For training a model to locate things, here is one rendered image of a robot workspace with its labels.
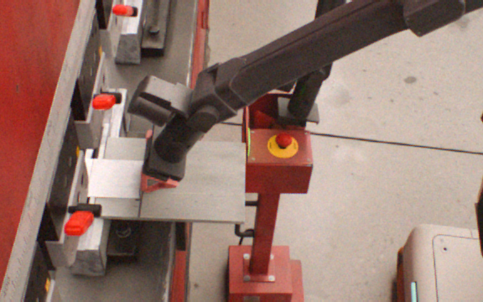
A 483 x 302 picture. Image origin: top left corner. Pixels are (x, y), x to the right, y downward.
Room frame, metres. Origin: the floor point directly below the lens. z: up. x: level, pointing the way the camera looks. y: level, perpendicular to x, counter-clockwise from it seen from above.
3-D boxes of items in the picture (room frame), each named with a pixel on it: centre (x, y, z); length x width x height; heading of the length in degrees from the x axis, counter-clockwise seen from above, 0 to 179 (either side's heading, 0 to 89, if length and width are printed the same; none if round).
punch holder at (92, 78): (0.69, 0.27, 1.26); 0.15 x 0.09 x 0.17; 3
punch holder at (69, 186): (0.49, 0.26, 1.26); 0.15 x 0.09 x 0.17; 3
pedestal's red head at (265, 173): (1.05, -0.08, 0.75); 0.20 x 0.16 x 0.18; 4
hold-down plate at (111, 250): (0.76, 0.22, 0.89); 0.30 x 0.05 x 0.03; 3
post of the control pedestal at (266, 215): (1.05, -0.08, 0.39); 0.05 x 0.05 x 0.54; 4
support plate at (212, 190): (0.72, 0.12, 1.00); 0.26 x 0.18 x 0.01; 93
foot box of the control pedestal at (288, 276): (1.05, -0.11, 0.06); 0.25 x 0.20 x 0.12; 94
